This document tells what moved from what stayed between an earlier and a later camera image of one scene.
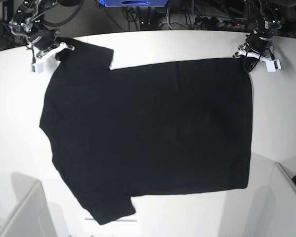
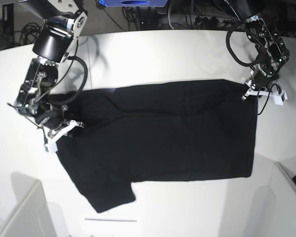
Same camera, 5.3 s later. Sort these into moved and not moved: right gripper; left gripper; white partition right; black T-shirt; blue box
Moved: black T-shirt; left gripper; right gripper
Not moved: blue box; white partition right
